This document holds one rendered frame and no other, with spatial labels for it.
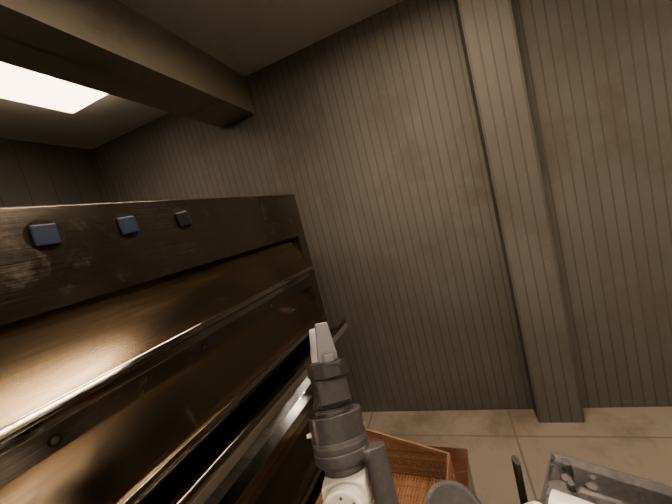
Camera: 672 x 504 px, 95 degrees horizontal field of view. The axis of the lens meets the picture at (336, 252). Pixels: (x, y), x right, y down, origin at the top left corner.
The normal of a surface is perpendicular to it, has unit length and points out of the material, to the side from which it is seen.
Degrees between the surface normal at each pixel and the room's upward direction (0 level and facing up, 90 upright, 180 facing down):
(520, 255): 90
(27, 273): 90
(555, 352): 90
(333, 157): 90
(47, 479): 70
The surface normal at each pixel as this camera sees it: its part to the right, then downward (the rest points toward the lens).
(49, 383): 0.76, -0.50
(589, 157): -0.31, 0.18
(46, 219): 0.90, -0.18
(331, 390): 0.19, -0.34
